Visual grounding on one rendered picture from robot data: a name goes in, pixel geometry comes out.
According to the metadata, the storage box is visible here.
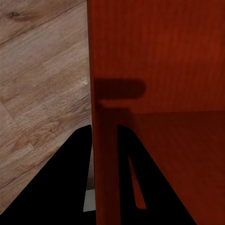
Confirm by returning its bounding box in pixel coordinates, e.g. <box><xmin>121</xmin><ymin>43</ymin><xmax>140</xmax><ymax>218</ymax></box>
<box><xmin>87</xmin><ymin>0</ymin><xmax>225</xmax><ymax>225</ymax></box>

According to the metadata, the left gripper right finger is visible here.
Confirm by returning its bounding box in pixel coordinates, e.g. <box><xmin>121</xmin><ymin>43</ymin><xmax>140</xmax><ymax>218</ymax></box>
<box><xmin>118</xmin><ymin>125</ymin><xmax>196</xmax><ymax>225</ymax></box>

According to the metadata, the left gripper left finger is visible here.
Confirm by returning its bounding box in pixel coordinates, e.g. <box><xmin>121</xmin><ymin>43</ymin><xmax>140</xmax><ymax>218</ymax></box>
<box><xmin>0</xmin><ymin>125</ymin><xmax>92</xmax><ymax>225</ymax></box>

